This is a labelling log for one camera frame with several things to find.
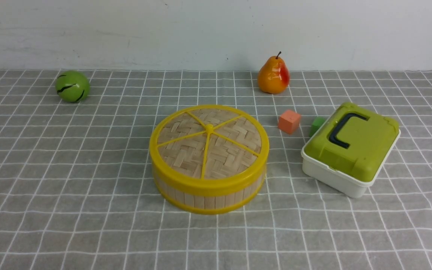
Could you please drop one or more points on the yellow woven steamer lid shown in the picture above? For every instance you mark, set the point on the yellow woven steamer lid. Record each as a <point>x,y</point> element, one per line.
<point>209,150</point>

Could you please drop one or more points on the yellow bamboo steamer basket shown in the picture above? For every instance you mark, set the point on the yellow bamboo steamer basket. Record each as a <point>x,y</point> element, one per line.
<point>206,204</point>

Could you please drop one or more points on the orange cube block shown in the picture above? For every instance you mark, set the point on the orange cube block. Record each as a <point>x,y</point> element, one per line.
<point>289,121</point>

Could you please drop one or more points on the orange toy pear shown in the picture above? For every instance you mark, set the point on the orange toy pear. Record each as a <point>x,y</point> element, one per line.
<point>274,76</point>

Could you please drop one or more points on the green cube block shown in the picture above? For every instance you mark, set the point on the green cube block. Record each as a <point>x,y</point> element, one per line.
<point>316,124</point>

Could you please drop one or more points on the green lidded white box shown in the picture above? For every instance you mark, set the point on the green lidded white box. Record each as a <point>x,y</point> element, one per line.
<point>348,151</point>

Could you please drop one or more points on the green striped ball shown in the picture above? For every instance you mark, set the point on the green striped ball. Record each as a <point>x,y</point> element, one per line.
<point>72,86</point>

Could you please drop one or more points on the grey checked tablecloth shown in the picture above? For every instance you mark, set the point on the grey checked tablecloth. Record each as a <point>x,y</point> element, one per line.
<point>77,193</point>

